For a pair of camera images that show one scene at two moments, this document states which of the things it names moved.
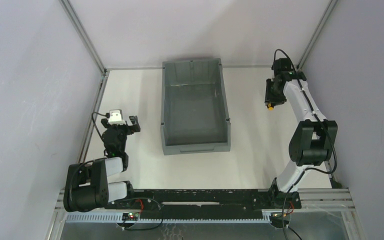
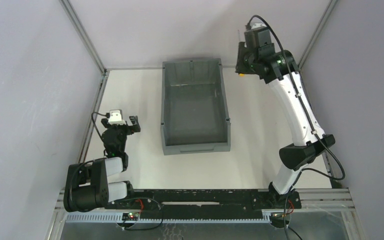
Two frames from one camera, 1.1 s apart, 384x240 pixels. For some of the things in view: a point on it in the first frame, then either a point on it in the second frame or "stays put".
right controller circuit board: x=276 y=219 stays put
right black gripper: x=269 y=100 to x=240 y=57
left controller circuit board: x=130 y=216 stays put
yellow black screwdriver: x=269 y=106 to x=240 y=74
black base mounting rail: x=211 y=204 stays put
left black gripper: x=119 y=126 stays put
